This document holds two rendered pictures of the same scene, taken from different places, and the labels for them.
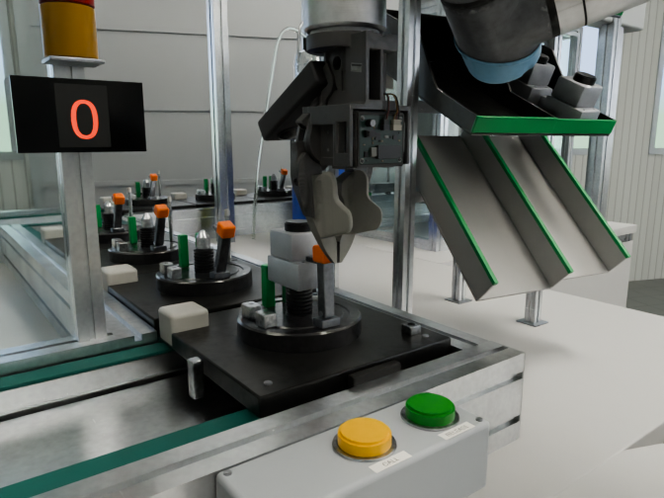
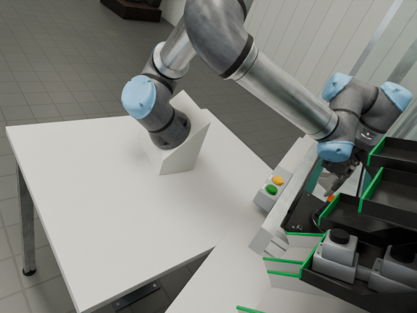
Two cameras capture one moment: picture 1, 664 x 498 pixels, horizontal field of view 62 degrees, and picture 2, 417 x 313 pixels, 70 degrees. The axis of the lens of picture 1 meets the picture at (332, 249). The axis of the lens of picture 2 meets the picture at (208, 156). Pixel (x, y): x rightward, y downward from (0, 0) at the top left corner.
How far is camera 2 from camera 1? 1.28 m
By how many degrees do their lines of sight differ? 123
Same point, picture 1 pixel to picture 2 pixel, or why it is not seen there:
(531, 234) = (295, 269)
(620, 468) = (218, 235)
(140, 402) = not seen: hidden behind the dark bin
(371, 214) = (322, 181)
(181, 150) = not seen: outside the picture
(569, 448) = (232, 243)
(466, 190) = not seen: hidden behind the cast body
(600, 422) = (223, 262)
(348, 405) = (289, 195)
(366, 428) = (278, 179)
